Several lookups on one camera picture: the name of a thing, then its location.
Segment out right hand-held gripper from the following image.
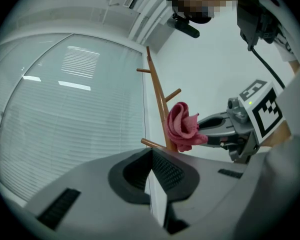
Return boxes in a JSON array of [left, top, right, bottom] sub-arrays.
[[198, 78, 284, 164]]

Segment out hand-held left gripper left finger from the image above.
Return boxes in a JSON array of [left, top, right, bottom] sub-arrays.
[[23, 147, 167, 240]]

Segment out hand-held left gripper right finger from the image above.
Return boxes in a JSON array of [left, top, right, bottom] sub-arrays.
[[151, 147, 266, 236]]

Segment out pink cloth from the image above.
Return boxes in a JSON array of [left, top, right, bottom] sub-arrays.
[[165, 101, 209, 153]]

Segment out wooden coat rack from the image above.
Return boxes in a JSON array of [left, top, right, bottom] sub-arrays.
[[136, 46, 182, 152]]

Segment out person's right forearm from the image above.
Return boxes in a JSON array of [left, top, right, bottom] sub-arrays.
[[263, 120, 292, 147]]

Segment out slatted window blinds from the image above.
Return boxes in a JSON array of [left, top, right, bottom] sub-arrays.
[[0, 32, 147, 202]]

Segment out white T-shirt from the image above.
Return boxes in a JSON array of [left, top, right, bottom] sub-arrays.
[[274, 0, 300, 65]]

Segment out black chest-mounted box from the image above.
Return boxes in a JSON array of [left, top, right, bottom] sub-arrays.
[[236, 0, 281, 51]]

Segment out thick black cable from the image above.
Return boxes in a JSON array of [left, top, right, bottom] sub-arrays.
[[251, 47, 286, 89]]

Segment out black head camera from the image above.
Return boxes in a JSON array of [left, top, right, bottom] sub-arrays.
[[166, 13, 200, 39]]

